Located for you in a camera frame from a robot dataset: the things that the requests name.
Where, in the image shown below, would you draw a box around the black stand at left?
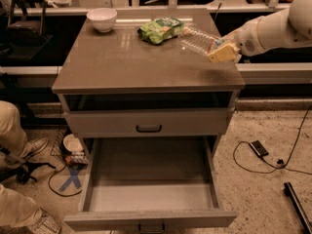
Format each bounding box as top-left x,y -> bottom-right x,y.
0,0 -> 51,60

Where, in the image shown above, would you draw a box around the black floor cable right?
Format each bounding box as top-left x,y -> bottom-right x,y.
232,105 -> 312,176

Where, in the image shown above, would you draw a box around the white sneaker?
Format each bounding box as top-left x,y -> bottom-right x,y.
5,137 -> 49,169
27,210 -> 61,234

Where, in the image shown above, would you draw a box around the blue tape cross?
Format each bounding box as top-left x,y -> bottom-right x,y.
58,165 -> 85,192

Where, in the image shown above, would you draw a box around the black floor cable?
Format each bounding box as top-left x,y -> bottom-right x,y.
232,105 -> 312,176
48,165 -> 84,198

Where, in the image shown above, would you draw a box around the lower white sneaker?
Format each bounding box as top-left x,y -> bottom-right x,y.
27,210 -> 61,234

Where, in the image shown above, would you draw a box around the snack packet on floor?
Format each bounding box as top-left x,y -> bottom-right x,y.
65,155 -> 88,166

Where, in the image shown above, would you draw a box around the person leg beige trousers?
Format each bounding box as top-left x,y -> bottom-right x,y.
0,184 -> 42,227
0,100 -> 28,157

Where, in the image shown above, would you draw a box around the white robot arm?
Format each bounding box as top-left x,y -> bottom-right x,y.
208,0 -> 312,62

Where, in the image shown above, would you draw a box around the white ceramic bowl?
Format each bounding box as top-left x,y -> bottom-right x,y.
87,8 -> 117,32

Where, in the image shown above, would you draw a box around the black device on floor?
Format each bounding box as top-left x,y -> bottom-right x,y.
250,140 -> 268,157

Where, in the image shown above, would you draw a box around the closed grey upper drawer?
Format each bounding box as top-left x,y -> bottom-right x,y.
63,108 -> 233,137

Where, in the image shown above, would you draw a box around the black floor cable left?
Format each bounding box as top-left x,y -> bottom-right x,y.
48,165 -> 84,198

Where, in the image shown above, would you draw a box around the person upper leg beige trousers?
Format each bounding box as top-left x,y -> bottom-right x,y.
0,100 -> 28,157

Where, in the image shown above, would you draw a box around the clear plastic water bottle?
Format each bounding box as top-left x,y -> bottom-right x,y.
178,25 -> 224,56

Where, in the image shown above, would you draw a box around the person lower leg beige trousers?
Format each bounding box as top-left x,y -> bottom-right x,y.
0,184 -> 42,227

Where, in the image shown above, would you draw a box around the black bar on floor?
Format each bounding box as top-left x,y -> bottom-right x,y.
284,182 -> 312,234

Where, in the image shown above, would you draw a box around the open grey lower drawer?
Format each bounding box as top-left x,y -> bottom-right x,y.
64,136 -> 237,234

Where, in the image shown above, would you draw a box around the upper white sneaker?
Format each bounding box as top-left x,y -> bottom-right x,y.
5,137 -> 49,169

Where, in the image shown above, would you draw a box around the black chair base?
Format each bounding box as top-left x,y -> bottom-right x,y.
0,148 -> 55,184

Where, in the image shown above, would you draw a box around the grey drawer cabinet with counter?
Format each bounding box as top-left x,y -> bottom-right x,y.
53,9 -> 244,159

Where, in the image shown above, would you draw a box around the green snack bag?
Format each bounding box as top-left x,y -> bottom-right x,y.
137,17 -> 184,45

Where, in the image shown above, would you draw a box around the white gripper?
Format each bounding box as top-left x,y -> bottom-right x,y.
208,17 -> 264,62

